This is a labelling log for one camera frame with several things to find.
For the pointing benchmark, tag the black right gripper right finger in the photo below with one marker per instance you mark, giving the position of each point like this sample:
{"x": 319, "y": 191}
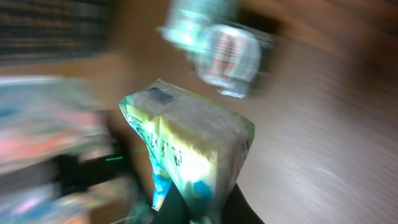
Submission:
{"x": 237, "y": 210}

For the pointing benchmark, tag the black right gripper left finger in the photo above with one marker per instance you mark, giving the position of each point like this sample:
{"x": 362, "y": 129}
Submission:
{"x": 174, "y": 210}

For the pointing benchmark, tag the dark green Zam-Buk tin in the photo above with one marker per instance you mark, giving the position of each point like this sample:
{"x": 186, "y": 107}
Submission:
{"x": 231, "y": 56}

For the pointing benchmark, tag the grey plastic mesh basket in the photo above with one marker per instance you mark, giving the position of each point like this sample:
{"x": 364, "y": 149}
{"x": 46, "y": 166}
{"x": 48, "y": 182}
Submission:
{"x": 41, "y": 31}

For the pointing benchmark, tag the teal Kleenex tissue pack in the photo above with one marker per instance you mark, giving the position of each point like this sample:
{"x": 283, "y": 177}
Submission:
{"x": 193, "y": 143}

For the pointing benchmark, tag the mint green wipes packet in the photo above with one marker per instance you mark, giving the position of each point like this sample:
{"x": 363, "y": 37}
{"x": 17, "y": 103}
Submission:
{"x": 187, "y": 19}

